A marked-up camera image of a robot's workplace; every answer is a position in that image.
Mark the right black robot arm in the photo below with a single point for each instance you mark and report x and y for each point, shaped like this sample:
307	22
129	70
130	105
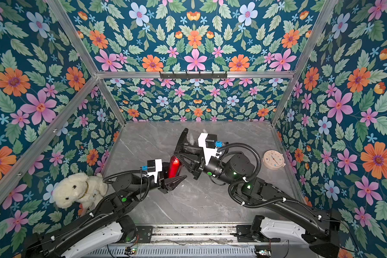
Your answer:
238	166

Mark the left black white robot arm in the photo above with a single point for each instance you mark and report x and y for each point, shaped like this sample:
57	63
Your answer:
107	223

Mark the cream round wall clock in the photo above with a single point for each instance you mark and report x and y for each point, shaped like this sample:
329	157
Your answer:
273	160

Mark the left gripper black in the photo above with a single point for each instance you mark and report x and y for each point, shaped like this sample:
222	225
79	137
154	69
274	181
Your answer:
161	184

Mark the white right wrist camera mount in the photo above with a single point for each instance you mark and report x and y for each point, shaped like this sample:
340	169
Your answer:
210	145

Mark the small red object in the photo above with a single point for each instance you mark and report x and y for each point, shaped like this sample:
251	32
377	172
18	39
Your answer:
174	167

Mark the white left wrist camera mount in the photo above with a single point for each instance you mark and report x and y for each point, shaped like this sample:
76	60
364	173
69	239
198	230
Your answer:
153	168

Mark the cream plush teddy bear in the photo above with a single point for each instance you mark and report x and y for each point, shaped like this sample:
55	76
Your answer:
80	188

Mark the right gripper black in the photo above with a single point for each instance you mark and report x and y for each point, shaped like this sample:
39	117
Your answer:
195	161

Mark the metal base rail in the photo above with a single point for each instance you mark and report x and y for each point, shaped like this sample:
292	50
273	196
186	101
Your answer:
213	240

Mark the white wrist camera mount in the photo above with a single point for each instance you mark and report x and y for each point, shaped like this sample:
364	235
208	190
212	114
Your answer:
153	168
210	145

